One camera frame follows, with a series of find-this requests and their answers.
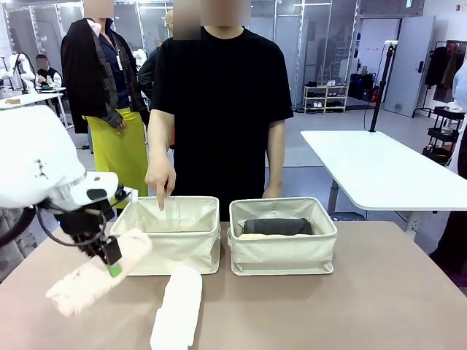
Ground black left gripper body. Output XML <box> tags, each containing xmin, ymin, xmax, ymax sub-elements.
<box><xmin>58</xmin><ymin>208</ymin><xmax>110</xmax><ymax>244</ymax></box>

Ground pink towel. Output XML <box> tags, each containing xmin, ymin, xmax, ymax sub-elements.
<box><xmin>45</xmin><ymin>228</ymin><xmax>153</xmax><ymax>317</ymax></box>

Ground white towel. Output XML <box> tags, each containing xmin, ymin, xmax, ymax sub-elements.
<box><xmin>149</xmin><ymin>265</ymin><xmax>204</xmax><ymax>349</ymax></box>

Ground yellow towel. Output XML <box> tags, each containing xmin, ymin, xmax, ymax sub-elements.
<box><xmin>236</xmin><ymin>232</ymin><xmax>293</xmax><ymax>240</ymax></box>

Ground gray towel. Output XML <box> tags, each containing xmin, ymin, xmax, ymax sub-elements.
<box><xmin>242</xmin><ymin>217</ymin><xmax>314</xmax><ymax>236</ymax></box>

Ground person's right forearm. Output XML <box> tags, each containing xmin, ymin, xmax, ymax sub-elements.
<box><xmin>145</xmin><ymin>109</ymin><xmax>176</xmax><ymax>171</ymax></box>

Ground person's left forearm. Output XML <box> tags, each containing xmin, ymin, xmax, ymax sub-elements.
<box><xmin>265</xmin><ymin>120</ymin><xmax>286</xmax><ymax>189</ymax></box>

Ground person's right hand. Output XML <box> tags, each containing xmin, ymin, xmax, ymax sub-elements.
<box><xmin>144</xmin><ymin>160</ymin><xmax>177</xmax><ymax>212</ymax></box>

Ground person's left hand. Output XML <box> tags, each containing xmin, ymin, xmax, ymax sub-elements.
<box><xmin>262</xmin><ymin>184</ymin><xmax>284</xmax><ymax>200</ymax></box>

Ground cream fabric basket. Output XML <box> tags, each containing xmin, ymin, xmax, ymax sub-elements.
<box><xmin>226</xmin><ymin>196</ymin><xmax>339</xmax><ymax>276</ymax></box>
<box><xmin>109</xmin><ymin>195</ymin><xmax>223</xmax><ymax>276</ymax></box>

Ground gray fabric garment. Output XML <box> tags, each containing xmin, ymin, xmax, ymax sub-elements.
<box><xmin>0</xmin><ymin>207</ymin><xmax>37</xmax><ymax>284</ymax></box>

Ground white background desk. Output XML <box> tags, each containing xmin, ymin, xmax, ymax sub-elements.
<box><xmin>0</xmin><ymin>86</ymin><xmax>69</xmax><ymax>128</ymax></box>

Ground seated person in varsity jacket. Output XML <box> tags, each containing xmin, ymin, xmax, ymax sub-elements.
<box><xmin>34</xmin><ymin>53</ymin><xmax>63</xmax><ymax>89</ymax></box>

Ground person in black t-shirt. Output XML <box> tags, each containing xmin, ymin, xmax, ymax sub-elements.
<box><xmin>147</xmin><ymin>0</ymin><xmax>295</xmax><ymax>222</ymax></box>

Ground wooden shoe rack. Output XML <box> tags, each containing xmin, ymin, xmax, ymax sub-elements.
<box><xmin>303</xmin><ymin>84</ymin><xmax>350</xmax><ymax>114</ymax></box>

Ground white table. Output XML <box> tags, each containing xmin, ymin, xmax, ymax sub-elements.
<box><xmin>299</xmin><ymin>130</ymin><xmax>467</xmax><ymax>240</ymax></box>

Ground black luggage bags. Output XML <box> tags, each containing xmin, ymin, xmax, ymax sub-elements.
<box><xmin>348</xmin><ymin>71</ymin><xmax>377</xmax><ymax>101</ymax></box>

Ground black tripod pole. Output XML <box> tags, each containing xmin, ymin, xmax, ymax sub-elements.
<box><xmin>368</xmin><ymin>40</ymin><xmax>398</xmax><ymax>133</ymax></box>

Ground gray door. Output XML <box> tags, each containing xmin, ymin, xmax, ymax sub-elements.
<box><xmin>383</xmin><ymin>15</ymin><xmax>437</xmax><ymax>117</ymax></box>

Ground black trolley cart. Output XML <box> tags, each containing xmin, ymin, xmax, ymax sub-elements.
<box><xmin>422</xmin><ymin>106</ymin><xmax>466</xmax><ymax>165</ymax></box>

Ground clothes rack with coats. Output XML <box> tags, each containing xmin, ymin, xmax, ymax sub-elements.
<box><xmin>412</xmin><ymin>39</ymin><xmax>467</xmax><ymax>120</ymax></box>

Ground thin black cable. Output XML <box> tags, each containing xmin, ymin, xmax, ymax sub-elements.
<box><xmin>36</xmin><ymin>208</ymin><xmax>110</xmax><ymax>249</ymax></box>

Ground black left arm hose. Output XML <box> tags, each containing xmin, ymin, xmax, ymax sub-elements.
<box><xmin>0</xmin><ymin>203</ymin><xmax>41</xmax><ymax>249</ymax></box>

